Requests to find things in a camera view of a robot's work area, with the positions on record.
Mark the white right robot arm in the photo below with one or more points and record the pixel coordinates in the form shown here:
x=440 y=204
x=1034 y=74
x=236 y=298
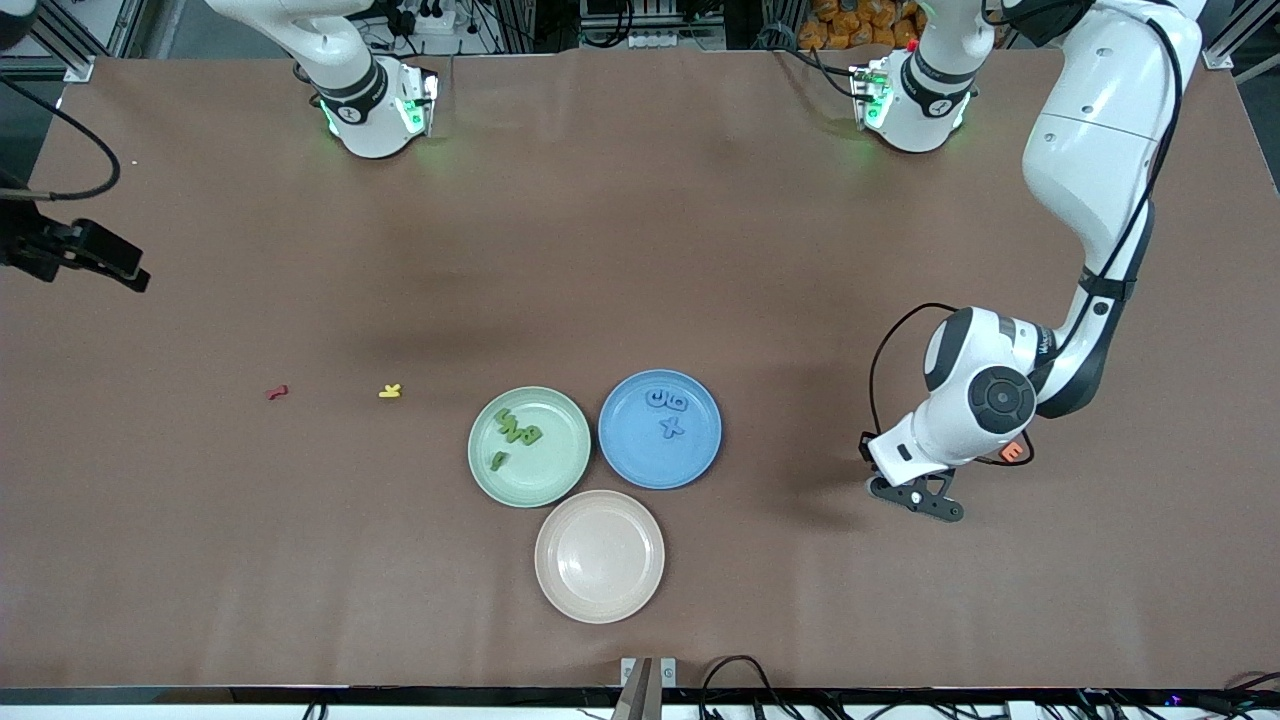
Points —
x=350 y=90

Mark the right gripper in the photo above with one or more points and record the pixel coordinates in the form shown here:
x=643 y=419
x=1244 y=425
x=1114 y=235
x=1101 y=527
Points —
x=30 y=250

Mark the orange objects pile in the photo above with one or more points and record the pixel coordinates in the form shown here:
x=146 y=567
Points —
x=840 y=25

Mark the blue foam letter X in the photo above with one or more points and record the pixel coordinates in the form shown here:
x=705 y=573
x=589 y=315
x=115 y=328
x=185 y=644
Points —
x=673 y=428

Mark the blue foam lowercase letter g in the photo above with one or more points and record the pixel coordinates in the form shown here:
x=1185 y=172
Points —
x=677 y=402

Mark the beige plate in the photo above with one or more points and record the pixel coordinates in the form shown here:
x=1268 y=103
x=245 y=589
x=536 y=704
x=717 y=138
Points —
x=600 y=560

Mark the orange foam letter E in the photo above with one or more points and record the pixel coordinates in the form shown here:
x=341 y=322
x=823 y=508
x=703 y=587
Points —
x=1014 y=453

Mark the blue plate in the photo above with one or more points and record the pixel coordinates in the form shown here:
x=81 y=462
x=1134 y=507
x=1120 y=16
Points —
x=640 y=460

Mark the green foam letter B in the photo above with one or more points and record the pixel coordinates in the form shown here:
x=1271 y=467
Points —
x=532 y=435

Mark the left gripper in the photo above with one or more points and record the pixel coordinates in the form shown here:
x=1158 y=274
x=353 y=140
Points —
x=864 y=448

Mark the aluminium frame post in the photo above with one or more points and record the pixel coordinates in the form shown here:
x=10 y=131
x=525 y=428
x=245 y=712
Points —
x=80 y=70
x=1218 y=55

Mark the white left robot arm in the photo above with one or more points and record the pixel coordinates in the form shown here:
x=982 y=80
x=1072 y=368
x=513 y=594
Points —
x=1100 y=130

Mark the small metal bracket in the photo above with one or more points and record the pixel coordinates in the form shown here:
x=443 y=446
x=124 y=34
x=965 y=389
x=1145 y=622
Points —
x=668 y=672

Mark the white power strip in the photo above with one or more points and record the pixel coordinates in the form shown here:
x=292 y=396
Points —
x=660 y=40

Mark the green plate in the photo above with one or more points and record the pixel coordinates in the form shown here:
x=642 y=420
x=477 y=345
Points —
x=550 y=470

